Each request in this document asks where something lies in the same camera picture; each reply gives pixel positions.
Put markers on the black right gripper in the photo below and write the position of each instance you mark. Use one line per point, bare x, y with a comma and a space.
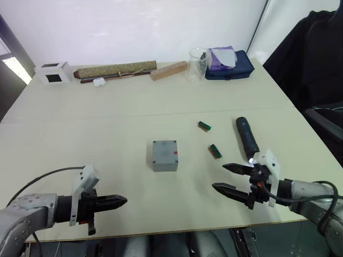
258, 187

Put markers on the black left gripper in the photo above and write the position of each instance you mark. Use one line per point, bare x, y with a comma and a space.
87, 206

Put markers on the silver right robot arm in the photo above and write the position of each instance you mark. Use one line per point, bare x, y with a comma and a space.
308, 198

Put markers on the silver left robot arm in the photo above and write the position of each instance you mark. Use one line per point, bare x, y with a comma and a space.
29, 211

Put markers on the green brown screw holder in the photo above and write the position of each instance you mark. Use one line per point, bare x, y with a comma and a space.
204, 126
215, 151

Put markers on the black electric screwdriver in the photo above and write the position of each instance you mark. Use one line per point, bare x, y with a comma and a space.
246, 136

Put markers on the grey plastic box with lid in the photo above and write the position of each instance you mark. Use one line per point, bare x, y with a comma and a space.
164, 155

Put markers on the grey rounded shape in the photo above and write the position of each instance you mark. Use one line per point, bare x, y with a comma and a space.
211, 245

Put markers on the navy blue fabric bag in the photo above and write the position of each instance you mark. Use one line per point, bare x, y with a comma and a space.
242, 68

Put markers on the clear glass beaker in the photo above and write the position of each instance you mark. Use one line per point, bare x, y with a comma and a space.
197, 72

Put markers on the small white plastic object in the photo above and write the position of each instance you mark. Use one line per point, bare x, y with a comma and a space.
98, 82

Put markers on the purple tissue pack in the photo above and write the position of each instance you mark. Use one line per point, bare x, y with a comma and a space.
222, 60

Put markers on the dark wooden rod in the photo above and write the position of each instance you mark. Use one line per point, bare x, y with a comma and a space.
88, 79

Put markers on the light wooden block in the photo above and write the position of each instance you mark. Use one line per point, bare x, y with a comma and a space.
168, 70

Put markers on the rolled beige patterned scroll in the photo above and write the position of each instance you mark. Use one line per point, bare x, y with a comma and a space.
115, 69

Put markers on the white cube with black windows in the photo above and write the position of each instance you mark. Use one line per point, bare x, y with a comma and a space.
53, 75

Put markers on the black cloth over chair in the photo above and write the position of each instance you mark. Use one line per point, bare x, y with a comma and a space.
308, 59

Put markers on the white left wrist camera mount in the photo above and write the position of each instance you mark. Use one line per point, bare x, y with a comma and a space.
85, 176

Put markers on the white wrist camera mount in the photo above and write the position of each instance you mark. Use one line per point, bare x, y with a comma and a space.
85, 176
268, 160

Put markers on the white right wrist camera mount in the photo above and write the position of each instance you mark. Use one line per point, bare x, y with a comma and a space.
268, 160

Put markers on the black metal bracket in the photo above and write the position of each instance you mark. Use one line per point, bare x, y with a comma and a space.
242, 242

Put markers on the dark window frame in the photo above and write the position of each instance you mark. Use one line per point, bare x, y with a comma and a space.
12, 88

